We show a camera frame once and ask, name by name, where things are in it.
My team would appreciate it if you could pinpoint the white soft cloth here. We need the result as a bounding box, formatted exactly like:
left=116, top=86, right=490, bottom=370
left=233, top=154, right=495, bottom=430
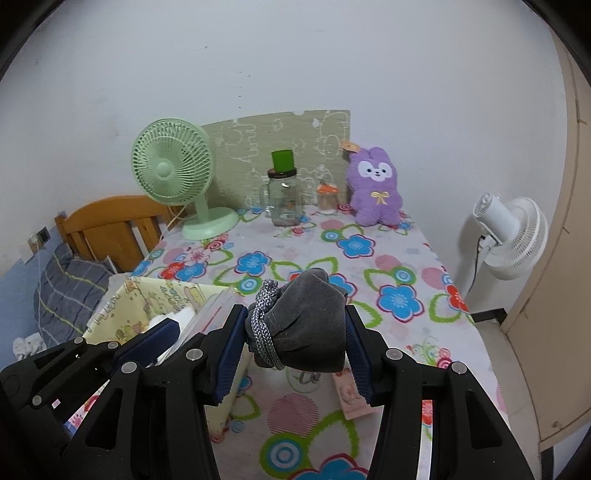
left=145, top=306, right=197, bottom=331

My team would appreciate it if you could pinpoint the grey drawstring pouch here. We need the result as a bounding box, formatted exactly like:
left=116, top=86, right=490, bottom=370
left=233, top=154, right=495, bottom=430
left=245, top=268, right=348, bottom=373

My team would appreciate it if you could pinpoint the white crumpled cloth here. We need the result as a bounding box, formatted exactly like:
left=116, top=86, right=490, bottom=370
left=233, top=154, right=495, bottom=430
left=12, top=333, right=47, bottom=361

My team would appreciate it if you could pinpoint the yellow cartoon storage box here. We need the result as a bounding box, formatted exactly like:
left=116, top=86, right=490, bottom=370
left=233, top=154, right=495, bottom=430
left=82, top=275, right=253, bottom=444

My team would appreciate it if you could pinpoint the blue plaid pillow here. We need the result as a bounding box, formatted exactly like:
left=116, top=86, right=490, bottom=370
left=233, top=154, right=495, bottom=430
left=33, top=243, right=115, bottom=348

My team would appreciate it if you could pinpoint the pink cartoon packet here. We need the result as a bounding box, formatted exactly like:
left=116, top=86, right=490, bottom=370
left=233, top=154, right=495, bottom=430
left=332, top=363, right=383, bottom=420

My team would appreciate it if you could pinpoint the wooden headboard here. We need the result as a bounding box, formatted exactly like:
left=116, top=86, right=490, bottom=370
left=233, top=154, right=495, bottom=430
left=55, top=195, right=181, bottom=272

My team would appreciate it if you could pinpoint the floral tablecloth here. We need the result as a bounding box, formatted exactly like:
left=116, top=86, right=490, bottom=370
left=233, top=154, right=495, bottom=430
left=130, top=206, right=504, bottom=479

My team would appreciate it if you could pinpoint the green desk fan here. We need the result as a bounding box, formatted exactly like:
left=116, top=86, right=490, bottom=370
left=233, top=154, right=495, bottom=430
left=131, top=118, right=238, bottom=241

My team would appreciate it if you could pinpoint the glass mason jar mug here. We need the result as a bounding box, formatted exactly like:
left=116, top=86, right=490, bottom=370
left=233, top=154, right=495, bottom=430
left=259, top=169, right=303, bottom=227

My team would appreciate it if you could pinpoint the white standing fan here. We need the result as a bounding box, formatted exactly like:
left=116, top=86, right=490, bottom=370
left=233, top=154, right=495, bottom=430
left=461, top=193, right=549, bottom=295

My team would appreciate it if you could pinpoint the green cup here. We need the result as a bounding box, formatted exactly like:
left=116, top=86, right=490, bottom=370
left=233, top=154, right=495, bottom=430
left=271, top=149, right=294, bottom=173

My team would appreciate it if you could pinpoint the cotton swab jar orange lid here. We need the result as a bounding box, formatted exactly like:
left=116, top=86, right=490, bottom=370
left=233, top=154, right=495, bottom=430
left=317, top=181, right=339, bottom=215

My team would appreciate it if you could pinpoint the purple plush bunny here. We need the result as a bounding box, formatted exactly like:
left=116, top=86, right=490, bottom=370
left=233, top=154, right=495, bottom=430
left=342, top=141, right=403, bottom=226

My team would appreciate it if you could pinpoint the green cartoon wall board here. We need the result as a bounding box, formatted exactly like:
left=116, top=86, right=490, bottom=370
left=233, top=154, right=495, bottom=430
left=204, top=110, right=351, bottom=209

